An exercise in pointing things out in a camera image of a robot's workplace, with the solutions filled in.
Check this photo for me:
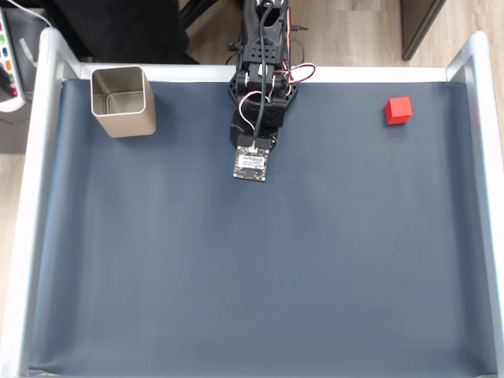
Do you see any square metal container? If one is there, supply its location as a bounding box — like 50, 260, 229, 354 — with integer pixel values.
90, 65, 158, 139

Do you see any red cube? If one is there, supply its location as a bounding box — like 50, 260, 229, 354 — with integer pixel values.
384, 96, 413, 126

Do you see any grey tape strip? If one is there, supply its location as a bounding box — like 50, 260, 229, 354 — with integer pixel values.
18, 37, 39, 66

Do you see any white device with coloured buttons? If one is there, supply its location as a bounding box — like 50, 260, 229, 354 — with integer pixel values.
0, 7, 27, 113

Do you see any black camera cable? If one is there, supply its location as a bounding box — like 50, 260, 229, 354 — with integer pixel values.
253, 2, 277, 147

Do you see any dark blue mat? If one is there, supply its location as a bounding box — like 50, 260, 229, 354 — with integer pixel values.
29, 78, 496, 376

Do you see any white cable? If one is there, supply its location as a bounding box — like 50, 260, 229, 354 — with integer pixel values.
6, 0, 53, 29

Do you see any dark brown cabinet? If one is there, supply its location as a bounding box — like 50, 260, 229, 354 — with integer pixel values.
400, 0, 448, 61

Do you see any white metal table frame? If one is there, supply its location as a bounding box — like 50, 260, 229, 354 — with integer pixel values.
0, 27, 504, 378

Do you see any bare circuit board camera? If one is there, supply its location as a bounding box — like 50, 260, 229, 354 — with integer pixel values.
234, 133, 272, 184

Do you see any black office chair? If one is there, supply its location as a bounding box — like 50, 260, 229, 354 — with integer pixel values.
50, 0, 209, 66

